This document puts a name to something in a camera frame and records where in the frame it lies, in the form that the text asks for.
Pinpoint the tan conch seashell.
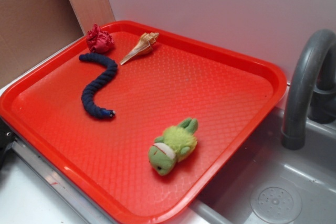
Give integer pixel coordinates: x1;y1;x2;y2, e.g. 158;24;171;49
120;32;160;65

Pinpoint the red crumpled cloth ball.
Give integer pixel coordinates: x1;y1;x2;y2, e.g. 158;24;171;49
86;24;114;54

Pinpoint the red plastic tray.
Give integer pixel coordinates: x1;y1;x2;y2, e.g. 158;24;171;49
1;30;287;223

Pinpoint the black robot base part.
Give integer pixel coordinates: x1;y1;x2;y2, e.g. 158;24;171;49
0;119;15;168

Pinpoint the green plush turtle toy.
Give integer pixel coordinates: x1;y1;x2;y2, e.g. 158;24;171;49
148;118;198;176

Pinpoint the grey plastic toy sink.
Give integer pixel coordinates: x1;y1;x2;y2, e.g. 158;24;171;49
190;108;336;224

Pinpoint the dark blue twisted rope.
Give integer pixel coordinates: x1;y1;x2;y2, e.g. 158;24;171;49
79;52;118;120

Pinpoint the grey toy sink faucet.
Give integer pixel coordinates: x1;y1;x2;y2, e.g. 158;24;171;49
281;29;335;150

